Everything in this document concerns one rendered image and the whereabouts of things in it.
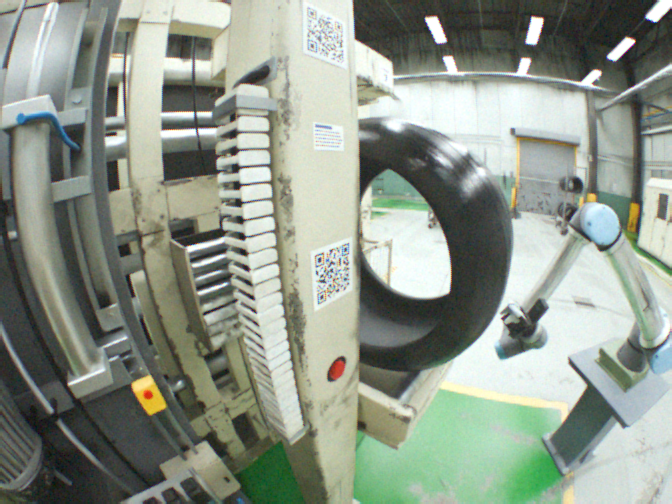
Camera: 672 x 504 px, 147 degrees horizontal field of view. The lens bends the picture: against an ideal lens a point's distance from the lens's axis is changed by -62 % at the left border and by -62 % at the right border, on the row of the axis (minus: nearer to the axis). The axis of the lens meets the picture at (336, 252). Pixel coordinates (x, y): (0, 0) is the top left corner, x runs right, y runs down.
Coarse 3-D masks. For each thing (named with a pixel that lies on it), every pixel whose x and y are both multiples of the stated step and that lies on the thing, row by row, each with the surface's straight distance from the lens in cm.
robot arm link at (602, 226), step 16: (592, 208) 94; (608, 208) 93; (592, 224) 91; (608, 224) 93; (592, 240) 97; (608, 240) 93; (624, 240) 99; (608, 256) 98; (624, 256) 98; (624, 272) 101; (640, 272) 104; (624, 288) 105; (640, 288) 105; (640, 304) 108; (656, 304) 114; (640, 320) 114; (656, 320) 115; (640, 336) 126; (656, 336) 119; (656, 352) 121; (656, 368) 124
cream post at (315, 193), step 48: (240, 0) 42; (288, 0) 32; (336, 0) 39; (240, 48) 36; (288, 48) 29; (288, 96) 27; (336, 96) 32; (288, 144) 26; (288, 192) 26; (336, 192) 30; (288, 240) 26; (336, 240) 31; (288, 288) 28; (288, 336) 33; (336, 336) 37; (336, 384) 43; (336, 432) 54; (336, 480) 75
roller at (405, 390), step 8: (408, 376) 60; (416, 376) 60; (424, 376) 62; (400, 384) 58; (408, 384) 58; (416, 384) 60; (392, 392) 57; (400, 392) 56; (408, 392) 57; (400, 400) 55; (408, 400) 57
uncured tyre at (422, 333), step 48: (384, 144) 43; (432, 144) 42; (432, 192) 39; (480, 192) 41; (480, 240) 39; (384, 288) 81; (480, 288) 41; (384, 336) 73; (432, 336) 47; (480, 336) 51
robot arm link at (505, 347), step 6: (504, 336) 112; (498, 342) 110; (504, 342) 109; (510, 342) 108; (516, 342) 107; (498, 348) 109; (504, 348) 108; (510, 348) 108; (516, 348) 107; (522, 348) 107; (498, 354) 110; (504, 354) 109; (510, 354) 109; (516, 354) 110
